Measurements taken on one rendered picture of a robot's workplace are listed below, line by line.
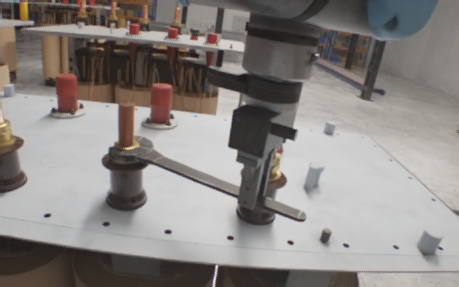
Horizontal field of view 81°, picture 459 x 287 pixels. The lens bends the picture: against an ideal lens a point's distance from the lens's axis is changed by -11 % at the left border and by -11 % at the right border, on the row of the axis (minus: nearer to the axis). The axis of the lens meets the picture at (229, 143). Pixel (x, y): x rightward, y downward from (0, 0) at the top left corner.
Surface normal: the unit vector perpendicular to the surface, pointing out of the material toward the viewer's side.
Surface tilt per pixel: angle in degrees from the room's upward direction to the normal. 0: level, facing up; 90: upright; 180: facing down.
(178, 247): 11
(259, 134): 90
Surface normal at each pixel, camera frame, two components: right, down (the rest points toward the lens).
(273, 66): -0.26, 0.35
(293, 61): 0.20, 0.41
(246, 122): -0.46, 0.29
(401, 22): 0.46, 0.40
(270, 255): 0.14, -0.82
